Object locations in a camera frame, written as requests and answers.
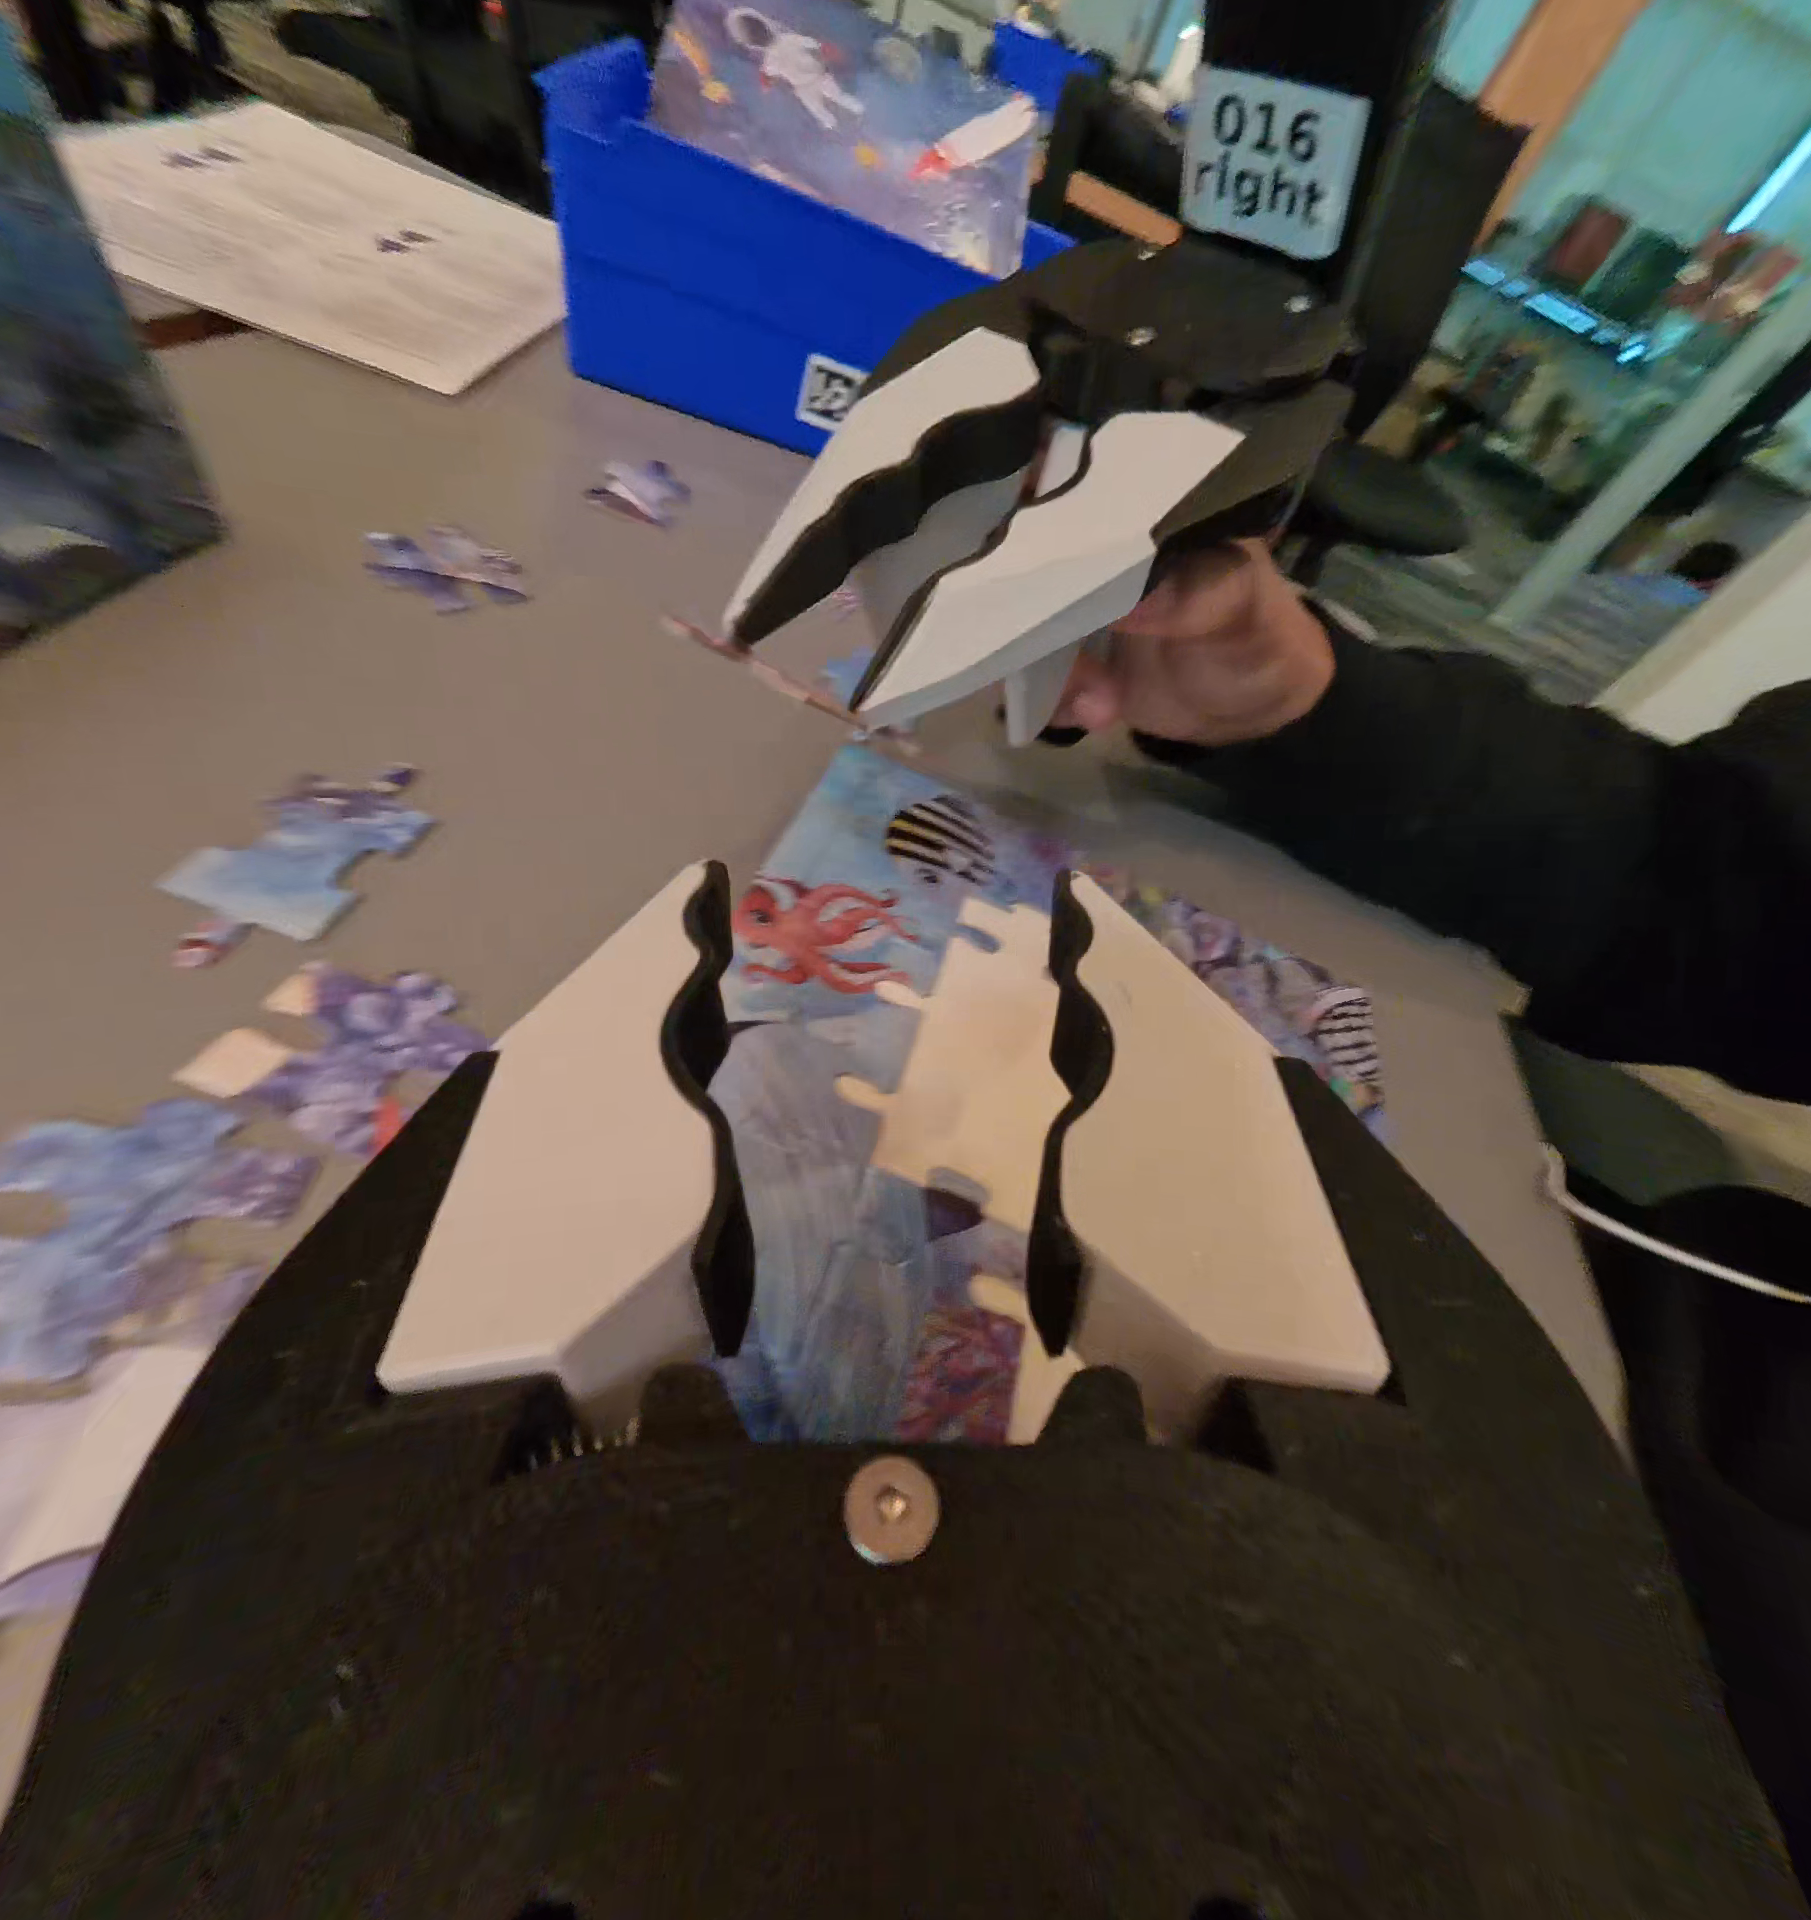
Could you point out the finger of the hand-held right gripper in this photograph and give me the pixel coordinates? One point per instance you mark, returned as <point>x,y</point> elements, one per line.
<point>1087,538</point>
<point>906,404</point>

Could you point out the red coral puzzle piece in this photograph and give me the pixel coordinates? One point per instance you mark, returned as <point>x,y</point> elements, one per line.
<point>779,670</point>

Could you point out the space themed puzzle board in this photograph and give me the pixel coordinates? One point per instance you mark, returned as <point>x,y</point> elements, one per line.
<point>845,121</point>

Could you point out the sea animal jigsaw puzzle board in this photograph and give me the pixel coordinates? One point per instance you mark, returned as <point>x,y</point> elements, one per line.
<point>832,936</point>

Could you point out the blue plastic bin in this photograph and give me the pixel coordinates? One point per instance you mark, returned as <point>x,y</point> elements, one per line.
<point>697,300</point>

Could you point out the row of loose jigsaw pieces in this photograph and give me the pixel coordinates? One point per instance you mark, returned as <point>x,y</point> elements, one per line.
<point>299,865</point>

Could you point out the purple bubble puzzle piece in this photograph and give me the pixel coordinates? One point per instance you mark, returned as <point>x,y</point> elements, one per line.
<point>367,1036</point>

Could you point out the purple white puzzle piece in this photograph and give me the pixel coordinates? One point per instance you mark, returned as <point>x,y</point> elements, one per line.
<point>644,492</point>

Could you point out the person's right forearm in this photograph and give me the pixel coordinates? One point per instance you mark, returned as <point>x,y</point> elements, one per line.
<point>1597,838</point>

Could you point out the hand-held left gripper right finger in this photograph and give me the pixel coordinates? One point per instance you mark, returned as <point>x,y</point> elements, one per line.
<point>1222,1201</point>

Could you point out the person's torso in black clothing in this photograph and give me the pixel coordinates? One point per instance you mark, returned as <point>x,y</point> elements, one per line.
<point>1777,1501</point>

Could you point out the person's right hand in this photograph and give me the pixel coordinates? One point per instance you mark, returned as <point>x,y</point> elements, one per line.
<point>1222,646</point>

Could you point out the illustrated puzzle box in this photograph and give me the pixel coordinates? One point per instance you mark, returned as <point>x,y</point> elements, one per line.
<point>51,377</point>

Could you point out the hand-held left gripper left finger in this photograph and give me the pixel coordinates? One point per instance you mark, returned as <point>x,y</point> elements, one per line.
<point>546,1201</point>

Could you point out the instruction sheet in clear sleeve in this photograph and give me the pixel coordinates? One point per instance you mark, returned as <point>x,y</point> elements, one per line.
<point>322,240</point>

